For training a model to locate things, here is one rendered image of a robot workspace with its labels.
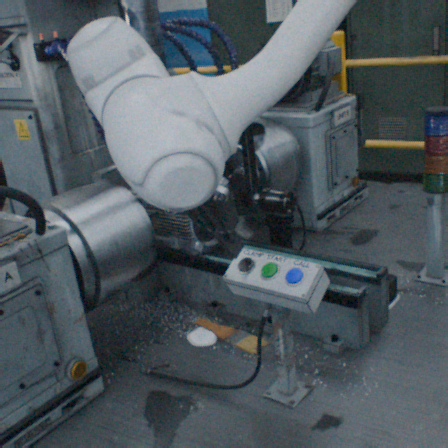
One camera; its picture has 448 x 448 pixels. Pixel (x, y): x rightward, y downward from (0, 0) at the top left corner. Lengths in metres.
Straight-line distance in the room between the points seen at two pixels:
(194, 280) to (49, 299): 0.47
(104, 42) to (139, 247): 0.60
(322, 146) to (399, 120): 2.72
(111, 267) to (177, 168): 0.64
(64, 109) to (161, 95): 0.91
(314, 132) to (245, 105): 1.10
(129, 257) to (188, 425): 0.35
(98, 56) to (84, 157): 0.85
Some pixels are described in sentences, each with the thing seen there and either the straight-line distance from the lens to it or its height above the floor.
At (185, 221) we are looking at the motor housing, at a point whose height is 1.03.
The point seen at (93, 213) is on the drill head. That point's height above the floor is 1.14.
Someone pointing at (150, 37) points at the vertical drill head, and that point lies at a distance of 1.41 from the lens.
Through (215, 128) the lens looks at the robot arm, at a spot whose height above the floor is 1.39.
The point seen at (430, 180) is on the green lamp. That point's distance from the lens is 1.44.
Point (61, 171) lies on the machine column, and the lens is 1.53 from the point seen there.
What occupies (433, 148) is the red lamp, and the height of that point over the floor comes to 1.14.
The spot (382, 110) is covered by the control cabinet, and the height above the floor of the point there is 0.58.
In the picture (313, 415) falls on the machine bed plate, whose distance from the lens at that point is 1.12.
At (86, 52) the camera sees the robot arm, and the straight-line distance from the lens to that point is 0.73.
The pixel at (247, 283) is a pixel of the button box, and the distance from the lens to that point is 1.02.
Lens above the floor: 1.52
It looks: 21 degrees down
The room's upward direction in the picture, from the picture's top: 7 degrees counter-clockwise
